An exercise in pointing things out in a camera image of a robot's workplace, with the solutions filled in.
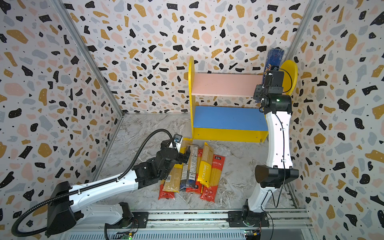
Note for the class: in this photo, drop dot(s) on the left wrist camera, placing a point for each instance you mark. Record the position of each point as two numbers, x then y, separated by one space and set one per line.
177 140

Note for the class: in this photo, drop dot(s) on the clear printed spaghetti bag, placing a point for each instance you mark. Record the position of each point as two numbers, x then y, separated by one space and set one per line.
188 177

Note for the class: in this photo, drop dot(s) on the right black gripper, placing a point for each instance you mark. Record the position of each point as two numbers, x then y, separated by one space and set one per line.
272 70

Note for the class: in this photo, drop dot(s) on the blue Barilla spaghetti bag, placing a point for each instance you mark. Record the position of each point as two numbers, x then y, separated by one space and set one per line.
273 60

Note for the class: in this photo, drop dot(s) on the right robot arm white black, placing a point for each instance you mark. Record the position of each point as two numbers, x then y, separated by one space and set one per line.
276 105

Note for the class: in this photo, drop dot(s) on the yellow Pastatime spaghetti bag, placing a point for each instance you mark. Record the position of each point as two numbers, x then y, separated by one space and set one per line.
205 167

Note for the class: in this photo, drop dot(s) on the yellow spaghetti bag rear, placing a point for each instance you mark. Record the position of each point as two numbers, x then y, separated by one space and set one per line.
186 142

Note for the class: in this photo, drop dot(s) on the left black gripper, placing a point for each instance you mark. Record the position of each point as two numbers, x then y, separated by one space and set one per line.
187 156

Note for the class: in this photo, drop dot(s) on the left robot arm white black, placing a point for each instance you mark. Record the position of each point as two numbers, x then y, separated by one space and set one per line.
67 201

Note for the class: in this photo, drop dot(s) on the yellow shelf with coloured boards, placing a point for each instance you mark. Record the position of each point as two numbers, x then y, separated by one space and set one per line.
232 124

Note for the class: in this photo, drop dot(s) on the yellow label spaghetti bag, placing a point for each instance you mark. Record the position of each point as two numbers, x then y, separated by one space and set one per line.
172 183

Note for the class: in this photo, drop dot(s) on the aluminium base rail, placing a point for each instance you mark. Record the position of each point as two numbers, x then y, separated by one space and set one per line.
280 224

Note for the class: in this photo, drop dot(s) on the red spaghetti bag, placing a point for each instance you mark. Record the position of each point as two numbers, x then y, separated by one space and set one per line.
165 195
197 187
209 194

